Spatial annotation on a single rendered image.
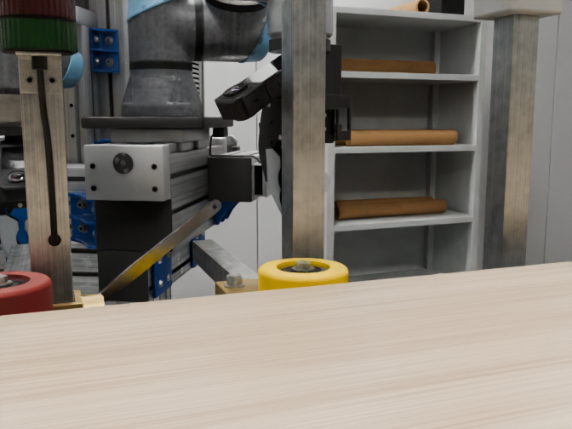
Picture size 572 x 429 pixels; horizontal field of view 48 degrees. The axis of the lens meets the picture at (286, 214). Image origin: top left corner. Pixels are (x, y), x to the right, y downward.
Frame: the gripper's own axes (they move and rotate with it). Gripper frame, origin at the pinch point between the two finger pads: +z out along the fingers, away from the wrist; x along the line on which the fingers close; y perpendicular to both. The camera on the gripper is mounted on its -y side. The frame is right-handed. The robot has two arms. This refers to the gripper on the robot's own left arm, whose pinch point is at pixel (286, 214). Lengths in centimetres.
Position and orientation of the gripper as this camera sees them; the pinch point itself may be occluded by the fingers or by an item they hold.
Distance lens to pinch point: 75.5
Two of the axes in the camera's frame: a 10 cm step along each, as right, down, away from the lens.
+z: 0.0, 9.9, 1.5
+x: -6.6, -1.1, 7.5
